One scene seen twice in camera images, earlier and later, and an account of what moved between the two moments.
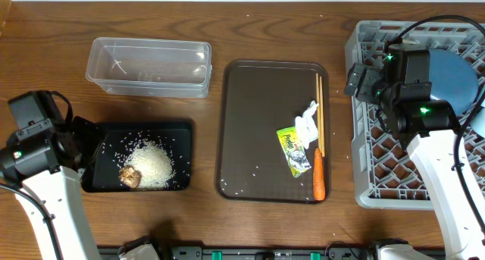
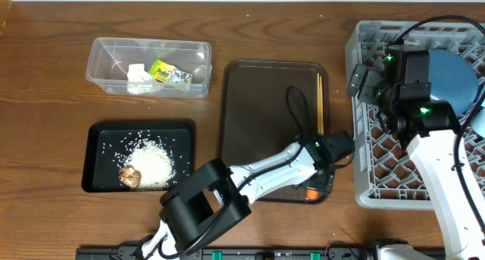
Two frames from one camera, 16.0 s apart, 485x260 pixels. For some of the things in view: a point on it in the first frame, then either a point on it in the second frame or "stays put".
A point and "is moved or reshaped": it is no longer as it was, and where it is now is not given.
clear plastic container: x=150 y=67 stays put
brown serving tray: x=254 y=99 stays put
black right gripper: x=370 y=76 stays put
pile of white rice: x=155 y=165 stays put
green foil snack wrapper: x=295 y=151 is moved or reshaped
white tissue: x=307 y=126 to x=139 y=81
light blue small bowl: x=478 y=123 stays put
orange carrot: x=318 y=176 is moved or reshaped
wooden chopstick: x=322 y=115 stays put
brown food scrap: x=129 y=176 stays put
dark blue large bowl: x=452 y=79 stays put
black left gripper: x=82 y=128 to x=326 y=186
